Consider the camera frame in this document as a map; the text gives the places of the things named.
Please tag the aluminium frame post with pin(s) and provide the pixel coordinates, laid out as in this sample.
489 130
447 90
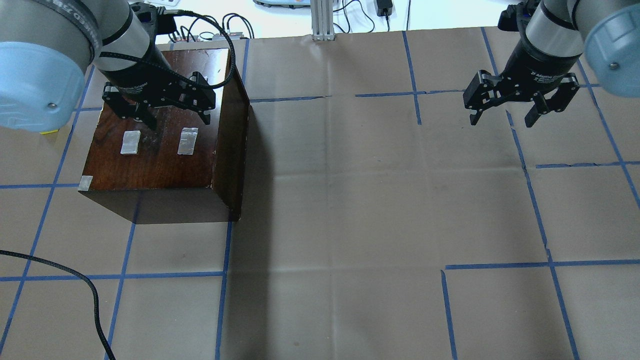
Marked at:
322 28

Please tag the brown paper table cover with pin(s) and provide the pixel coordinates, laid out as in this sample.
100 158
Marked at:
377 223

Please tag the black power adapter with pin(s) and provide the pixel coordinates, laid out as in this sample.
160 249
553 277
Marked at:
384 8

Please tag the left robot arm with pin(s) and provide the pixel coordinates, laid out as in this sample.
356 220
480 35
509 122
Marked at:
47 45

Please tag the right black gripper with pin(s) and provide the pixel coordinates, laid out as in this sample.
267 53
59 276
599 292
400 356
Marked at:
531 67

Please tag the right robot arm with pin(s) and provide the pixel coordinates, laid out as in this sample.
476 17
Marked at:
553 35

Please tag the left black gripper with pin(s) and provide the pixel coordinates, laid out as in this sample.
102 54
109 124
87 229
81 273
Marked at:
141 74

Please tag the dark wooden drawer box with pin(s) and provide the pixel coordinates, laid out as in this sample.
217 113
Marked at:
183 171

